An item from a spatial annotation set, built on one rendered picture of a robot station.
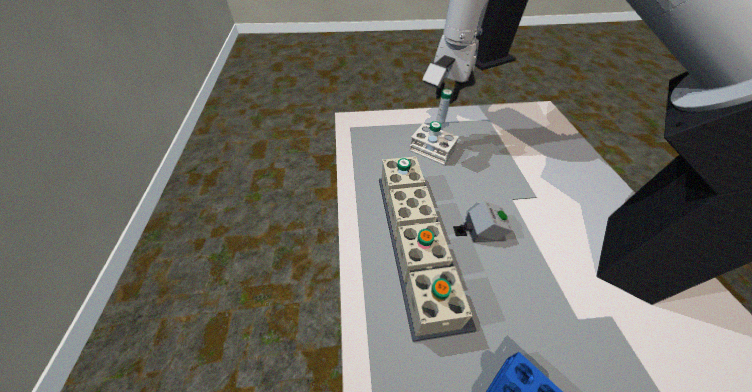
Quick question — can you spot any grey bench mat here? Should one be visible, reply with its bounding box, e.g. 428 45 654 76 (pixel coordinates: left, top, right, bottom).
350 119 660 392

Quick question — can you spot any white tube rack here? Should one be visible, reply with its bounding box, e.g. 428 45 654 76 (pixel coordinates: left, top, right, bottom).
409 123 459 166

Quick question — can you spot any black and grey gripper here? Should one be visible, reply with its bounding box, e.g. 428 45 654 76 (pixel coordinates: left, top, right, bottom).
434 34 479 104

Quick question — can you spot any blue tube rack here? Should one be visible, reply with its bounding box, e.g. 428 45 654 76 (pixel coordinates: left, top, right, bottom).
486 352 563 392

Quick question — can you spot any beige bucket adapter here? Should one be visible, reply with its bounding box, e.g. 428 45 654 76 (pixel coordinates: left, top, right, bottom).
388 186 437 240
396 222 453 283
405 267 472 337
382 157 425 206

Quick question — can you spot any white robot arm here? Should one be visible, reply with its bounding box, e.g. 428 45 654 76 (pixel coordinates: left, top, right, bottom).
422 0 752 112

